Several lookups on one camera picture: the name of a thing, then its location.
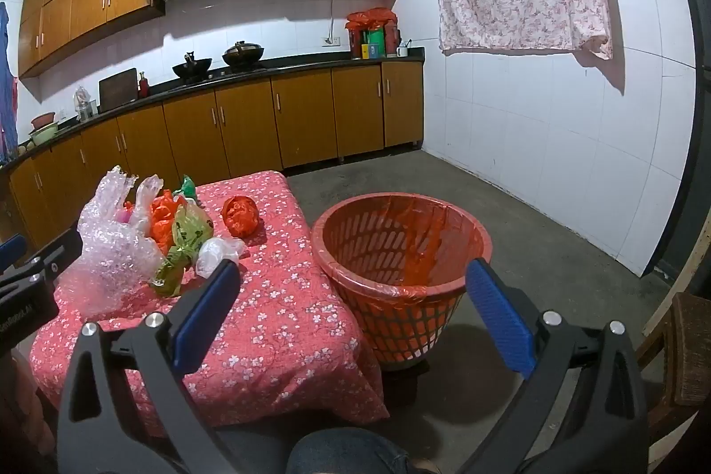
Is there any red floral tablecloth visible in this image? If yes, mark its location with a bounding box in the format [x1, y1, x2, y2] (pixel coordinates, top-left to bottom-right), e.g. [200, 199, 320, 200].
[29, 170, 391, 438]

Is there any red bag over canisters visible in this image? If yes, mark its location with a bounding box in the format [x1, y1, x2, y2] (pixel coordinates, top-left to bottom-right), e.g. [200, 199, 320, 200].
[344, 6, 399, 32]

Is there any white plastic bag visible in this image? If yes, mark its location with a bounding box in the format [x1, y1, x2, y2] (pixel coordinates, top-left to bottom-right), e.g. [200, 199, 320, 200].
[194, 236, 246, 280]

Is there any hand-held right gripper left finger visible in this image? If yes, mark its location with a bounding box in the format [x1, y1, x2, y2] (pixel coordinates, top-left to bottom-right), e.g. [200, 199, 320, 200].
[56, 260, 242, 474]

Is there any dark cutting board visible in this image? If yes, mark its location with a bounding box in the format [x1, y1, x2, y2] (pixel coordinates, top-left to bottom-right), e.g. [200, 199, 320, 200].
[99, 68, 139, 113]

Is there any row of wooden base cabinets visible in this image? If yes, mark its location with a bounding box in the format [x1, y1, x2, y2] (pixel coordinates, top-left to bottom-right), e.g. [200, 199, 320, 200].
[0, 60, 426, 253]

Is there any red plastic basket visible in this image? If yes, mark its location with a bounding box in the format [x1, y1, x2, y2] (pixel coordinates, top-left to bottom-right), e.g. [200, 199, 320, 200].
[311, 192, 493, 372]

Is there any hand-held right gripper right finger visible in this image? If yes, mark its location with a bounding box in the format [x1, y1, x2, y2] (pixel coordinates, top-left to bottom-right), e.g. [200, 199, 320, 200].
[461, 257, 650, 474]

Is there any red plastic bag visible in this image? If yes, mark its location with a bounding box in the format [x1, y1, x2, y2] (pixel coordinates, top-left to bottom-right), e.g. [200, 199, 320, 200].
[149, 190, 190, 255]
[221, 195, 261, 237]

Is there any yellow-green plastic bag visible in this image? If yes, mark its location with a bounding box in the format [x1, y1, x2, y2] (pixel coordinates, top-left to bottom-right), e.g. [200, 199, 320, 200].
[151, 201, 216, 298]

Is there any clear plastic bag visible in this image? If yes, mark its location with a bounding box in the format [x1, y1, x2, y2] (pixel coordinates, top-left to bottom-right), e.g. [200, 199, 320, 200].
[56, 166, 168, 316]

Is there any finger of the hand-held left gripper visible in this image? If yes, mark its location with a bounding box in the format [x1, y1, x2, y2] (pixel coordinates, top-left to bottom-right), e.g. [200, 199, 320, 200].
[16, 225, 85, 297]
[0, 234, 28, 278]

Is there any dark green plastic bag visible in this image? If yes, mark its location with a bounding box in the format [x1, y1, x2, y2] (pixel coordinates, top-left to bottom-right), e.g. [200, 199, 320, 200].
[173, 174, 202, 208]

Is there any black wok with lid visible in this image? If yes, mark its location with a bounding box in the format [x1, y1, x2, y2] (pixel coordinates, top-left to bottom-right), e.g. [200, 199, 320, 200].
[222, 41, 265, 67]

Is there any blue and pink hanging cloth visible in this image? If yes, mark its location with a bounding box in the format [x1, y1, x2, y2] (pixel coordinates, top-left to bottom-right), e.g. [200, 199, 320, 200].
[0, 2, 20, 164]

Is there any black kitchen countertop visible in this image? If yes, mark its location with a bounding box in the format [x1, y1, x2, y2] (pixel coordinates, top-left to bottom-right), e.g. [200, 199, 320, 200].
[0, 48, 426, 169]

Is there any red basket liner bag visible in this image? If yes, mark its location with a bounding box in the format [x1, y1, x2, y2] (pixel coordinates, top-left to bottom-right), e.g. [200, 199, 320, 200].
[312, 193, 492, 300]

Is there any wooden chair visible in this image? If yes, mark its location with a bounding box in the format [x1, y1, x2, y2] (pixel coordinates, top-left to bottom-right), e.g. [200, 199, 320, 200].
[633, 241, 711, 458]

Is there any person's leg in jeans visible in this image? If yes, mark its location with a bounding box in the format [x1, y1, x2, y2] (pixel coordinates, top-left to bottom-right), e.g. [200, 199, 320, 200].
[286, 426, 439, 474]

